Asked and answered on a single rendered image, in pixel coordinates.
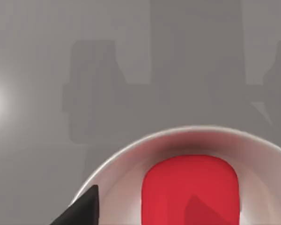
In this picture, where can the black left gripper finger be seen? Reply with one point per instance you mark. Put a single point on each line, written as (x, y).
(84, 208)

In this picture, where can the white bowl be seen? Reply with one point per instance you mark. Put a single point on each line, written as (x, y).
(121, 178)

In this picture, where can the red rounded block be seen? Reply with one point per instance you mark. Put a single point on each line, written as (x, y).
(189, 192)

